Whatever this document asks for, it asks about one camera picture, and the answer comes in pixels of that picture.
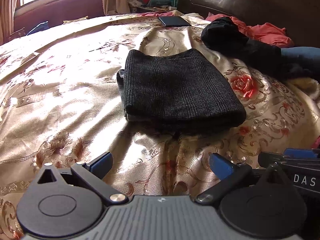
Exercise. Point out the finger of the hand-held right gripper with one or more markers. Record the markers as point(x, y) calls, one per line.
point(300, 153)

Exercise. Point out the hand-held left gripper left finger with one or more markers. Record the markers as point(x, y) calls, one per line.
point(101, 165)

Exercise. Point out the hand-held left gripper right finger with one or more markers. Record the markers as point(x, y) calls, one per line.
point(221, 166)

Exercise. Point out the dark grey pants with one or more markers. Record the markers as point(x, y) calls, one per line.
point(180, 92)

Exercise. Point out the fluffy beige cloth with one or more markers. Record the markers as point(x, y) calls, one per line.
point(307, 85)

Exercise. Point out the gold floral satin bedspread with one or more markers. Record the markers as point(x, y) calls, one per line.
point(62, 92)

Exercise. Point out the blue jeans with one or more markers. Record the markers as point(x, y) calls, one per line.
point(302, 55)

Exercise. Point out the coral pink garment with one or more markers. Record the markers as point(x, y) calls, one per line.
point(265, 33)

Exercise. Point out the black clothing bundle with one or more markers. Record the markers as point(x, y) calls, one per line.
point(225, 36)

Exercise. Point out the yellow green packet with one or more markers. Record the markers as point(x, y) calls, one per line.
point(75, 20)

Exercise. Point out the blue and black bag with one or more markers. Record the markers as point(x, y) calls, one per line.
point(40, 27)

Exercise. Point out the black smartphone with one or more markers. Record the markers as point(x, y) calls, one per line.
point(175, 21)

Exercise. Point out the dark wooden stand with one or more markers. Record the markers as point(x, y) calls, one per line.
point(17, 33)

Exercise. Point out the dark wooden headboard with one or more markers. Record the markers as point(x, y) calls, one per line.
point(250, 2)

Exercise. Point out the pink floral bedsheet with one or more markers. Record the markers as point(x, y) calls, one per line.
point(155, 13)

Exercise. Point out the maroon upholstered window bench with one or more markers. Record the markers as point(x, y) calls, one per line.
point(62, 5)

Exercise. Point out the pile of colourful clothes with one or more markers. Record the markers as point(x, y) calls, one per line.
point(155, 1)

